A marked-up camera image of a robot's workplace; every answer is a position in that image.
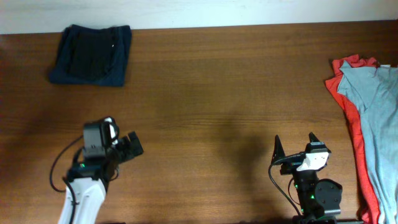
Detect black t-shirt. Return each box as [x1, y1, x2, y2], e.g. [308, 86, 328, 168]
[69, 30, 115, 81]

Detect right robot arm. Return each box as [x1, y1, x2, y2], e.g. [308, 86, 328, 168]
[268, 133, 360, 224]

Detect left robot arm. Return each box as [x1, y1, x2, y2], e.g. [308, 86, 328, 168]
[58, 117, 144, 224]

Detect red garment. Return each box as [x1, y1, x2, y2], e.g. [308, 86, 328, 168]
[325, 54, 381, 223]

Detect light blue garment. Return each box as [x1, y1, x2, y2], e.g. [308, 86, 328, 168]
[338, 62, 397, 223]

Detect folded navy blue garment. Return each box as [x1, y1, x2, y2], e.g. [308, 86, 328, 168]
[48, 24, 132, 86]

